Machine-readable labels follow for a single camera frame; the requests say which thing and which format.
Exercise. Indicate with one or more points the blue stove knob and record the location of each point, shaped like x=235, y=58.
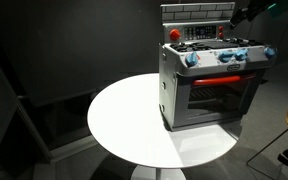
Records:
x=226, y=56
x=191, y=58
x=269, y=52
x=241, y=54

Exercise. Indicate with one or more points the stove button display panel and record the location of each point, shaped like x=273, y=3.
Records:
x=200, y=32

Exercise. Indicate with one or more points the small orange stove button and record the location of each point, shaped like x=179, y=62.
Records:
x=221, y=35
x=221, y=28

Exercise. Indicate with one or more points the grey toy stove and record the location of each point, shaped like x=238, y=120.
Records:
x=170, y=86

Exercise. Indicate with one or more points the grey oven door with window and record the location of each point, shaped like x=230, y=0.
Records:
x=217, y=110

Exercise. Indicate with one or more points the orange round timer knob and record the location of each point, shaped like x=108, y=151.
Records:
x=175, y=34

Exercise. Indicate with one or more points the round white pedestal table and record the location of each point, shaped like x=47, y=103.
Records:
x=130, y=123

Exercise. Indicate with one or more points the black stove burner grate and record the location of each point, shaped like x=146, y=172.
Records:
x=250, y=42

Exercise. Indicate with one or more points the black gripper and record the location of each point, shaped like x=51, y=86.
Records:
x=255, y=10

